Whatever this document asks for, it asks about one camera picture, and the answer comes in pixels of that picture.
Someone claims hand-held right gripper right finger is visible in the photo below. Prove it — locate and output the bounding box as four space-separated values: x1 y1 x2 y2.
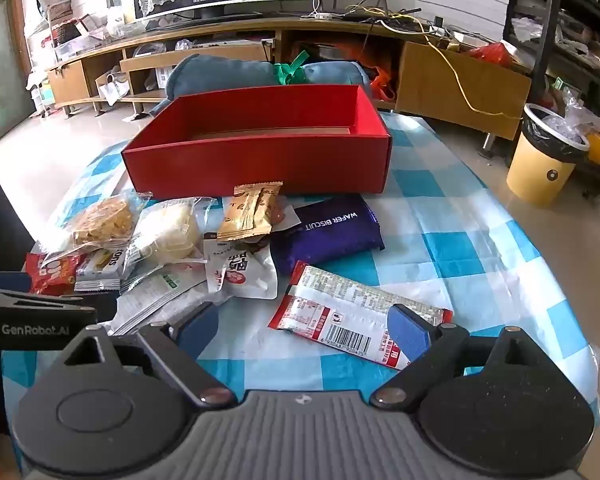
369 304 543 408

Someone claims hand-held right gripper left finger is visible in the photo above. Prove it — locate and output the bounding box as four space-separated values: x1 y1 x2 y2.
62 305 236 408

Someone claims red snack packet white print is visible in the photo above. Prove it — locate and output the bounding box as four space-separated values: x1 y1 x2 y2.
25 252 88 296

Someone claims white green snack packet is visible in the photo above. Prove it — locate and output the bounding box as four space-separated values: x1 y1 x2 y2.
111 260 211 336

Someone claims white pouch with red print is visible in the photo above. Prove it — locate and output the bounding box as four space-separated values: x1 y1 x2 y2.
202 232 278 306

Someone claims white yellow snack packet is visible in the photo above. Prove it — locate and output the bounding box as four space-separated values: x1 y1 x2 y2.
74 247 131 292

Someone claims red white barcode snack packet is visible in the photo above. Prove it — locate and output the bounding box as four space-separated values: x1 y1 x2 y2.
267 261 453 371

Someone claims clear packet of pale pastry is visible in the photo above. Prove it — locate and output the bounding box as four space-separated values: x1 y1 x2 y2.
125 197 216 266

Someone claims clear packet of yellow crisps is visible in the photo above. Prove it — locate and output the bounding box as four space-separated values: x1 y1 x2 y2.
55 192 153 256

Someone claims purple wafer packet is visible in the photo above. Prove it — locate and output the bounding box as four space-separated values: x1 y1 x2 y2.
270 194 386 266

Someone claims gold foil snack packet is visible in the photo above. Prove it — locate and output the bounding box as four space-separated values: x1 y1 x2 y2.
216 181 284 241

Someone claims clear sausage pack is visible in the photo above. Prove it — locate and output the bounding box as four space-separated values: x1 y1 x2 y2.
270 195 302 233

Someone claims red cardboard box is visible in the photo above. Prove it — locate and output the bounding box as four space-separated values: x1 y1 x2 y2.
121 84 392 200

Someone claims blue checked tablecloth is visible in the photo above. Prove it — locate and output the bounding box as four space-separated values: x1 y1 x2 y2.
0 110 600 436

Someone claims white plastic trolley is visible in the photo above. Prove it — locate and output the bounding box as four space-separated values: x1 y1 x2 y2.
27 67 57 117

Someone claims yellow trash bin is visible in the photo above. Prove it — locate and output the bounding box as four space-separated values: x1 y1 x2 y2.
506 103 592 206

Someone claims frosted glass door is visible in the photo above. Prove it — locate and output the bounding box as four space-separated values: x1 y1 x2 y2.
0 0 32 153

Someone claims white paper bag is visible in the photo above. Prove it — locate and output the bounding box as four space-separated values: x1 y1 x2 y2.
96 71 131 107

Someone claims orange plastic bag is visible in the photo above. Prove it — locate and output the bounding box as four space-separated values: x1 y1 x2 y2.
367 65 398 103

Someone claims blue rolled blanket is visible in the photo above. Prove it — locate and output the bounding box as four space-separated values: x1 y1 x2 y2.
150 53 373 116

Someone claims wooden TV cabinet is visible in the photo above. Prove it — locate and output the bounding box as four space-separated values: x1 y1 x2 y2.
45 12 533 141

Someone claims clear plastic bag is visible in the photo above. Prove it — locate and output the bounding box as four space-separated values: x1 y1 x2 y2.
545 89 600 142

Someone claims red plastic bag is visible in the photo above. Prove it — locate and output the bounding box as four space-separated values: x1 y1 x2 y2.
467 41 516 66

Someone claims silver set-top box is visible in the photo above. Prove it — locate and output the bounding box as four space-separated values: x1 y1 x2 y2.
215 36 274 47

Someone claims black metal shelf rack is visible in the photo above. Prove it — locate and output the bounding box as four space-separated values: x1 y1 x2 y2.
502 0 600 196

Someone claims yellow cable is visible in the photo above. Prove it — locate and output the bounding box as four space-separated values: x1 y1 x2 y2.
350 0 523 121

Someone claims green strap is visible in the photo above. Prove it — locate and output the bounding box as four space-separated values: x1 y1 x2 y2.
272 50 311 88

